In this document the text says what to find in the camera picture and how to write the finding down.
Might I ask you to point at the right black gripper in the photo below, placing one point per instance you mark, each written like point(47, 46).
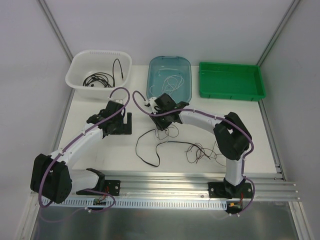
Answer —
point(161, 121)

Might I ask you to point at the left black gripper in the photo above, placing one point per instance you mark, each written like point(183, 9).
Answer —
point(122, 127)

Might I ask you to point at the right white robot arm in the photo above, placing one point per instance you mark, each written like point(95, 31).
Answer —
point(231, 136)

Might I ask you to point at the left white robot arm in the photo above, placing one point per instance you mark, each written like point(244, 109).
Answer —
point(53, 176)

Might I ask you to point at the blue translucent plastic container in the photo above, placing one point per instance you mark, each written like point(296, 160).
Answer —
point(170, 75)

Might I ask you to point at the green plastic tray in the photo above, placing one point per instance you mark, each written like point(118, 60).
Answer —
point(230, 81)

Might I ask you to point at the white translucent plastic tub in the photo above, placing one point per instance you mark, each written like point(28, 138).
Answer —
point(94, 74)

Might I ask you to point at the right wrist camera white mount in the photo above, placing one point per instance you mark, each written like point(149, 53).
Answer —
point(151, 103)

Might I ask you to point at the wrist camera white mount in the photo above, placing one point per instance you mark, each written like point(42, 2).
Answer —
point(151, 103)
point(120, 101)

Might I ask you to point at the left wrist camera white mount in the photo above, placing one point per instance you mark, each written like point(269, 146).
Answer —
point(120, 101)

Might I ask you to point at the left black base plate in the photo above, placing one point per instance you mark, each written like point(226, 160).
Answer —
point(111, 187)

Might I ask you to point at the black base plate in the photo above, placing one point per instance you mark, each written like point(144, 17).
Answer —
point(111, 187)
point(218, 189)

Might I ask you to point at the aluminium mounting rail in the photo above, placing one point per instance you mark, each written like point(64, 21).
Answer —
point(135, 184)

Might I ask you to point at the white slotted cable duct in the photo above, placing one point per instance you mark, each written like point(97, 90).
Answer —
point(135, 203)

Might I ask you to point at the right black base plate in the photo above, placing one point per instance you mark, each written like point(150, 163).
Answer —
point(218, 189)

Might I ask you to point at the aluminium corner post left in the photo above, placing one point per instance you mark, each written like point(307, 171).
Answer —
point(55, 28)

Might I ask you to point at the aluminium corner post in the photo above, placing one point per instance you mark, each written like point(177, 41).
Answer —
point(294, 4)
point(55, 28)

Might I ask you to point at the aluminium corner post right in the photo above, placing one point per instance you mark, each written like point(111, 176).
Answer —
point(294, 4)

